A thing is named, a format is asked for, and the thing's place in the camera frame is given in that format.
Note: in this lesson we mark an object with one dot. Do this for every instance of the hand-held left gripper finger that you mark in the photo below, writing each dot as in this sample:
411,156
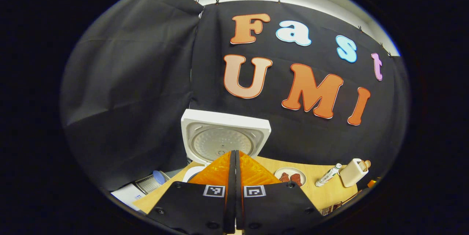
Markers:
231,198
239,198

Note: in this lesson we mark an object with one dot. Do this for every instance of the white rice cooker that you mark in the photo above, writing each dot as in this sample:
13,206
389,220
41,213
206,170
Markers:
220,136

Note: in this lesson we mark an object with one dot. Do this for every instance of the red meat piece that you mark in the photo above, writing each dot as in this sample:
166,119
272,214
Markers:
284,178
296,179

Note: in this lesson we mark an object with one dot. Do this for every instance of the white round plate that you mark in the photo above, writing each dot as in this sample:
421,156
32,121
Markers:
293,171

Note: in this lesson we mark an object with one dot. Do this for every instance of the blue round lid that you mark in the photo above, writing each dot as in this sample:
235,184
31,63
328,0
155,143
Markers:
159,177

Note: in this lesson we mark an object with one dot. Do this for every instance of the white bottle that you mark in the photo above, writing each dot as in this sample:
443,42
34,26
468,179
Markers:
328,175

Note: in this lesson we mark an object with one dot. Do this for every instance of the white box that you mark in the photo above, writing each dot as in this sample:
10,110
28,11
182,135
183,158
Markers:
126,194

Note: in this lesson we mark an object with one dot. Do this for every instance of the white toaster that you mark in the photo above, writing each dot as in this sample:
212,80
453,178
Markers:
351,173

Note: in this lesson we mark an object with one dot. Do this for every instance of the toasted bread slice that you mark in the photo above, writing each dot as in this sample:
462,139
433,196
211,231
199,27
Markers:
364,164

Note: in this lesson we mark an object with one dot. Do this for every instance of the black backdrop cloth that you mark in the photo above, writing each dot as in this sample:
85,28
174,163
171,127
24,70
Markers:
128,81

